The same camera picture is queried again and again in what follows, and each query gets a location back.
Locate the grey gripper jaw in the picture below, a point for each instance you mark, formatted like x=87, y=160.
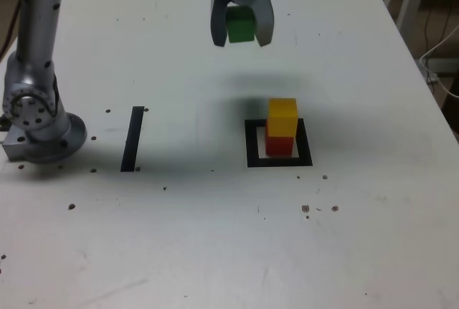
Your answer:
x=265, y=22
x=218, y=26

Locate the green cube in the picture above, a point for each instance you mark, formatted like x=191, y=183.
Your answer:
x=240, y=27

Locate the yellow cube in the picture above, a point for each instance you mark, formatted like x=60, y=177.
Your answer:
x=283, y=117

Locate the red cube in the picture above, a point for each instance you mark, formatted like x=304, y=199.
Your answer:
x=279, y=146

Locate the black tape square outline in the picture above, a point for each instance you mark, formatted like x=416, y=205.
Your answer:
x=251, y=144

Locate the black tape strip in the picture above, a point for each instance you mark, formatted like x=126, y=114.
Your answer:
x=131, y=144

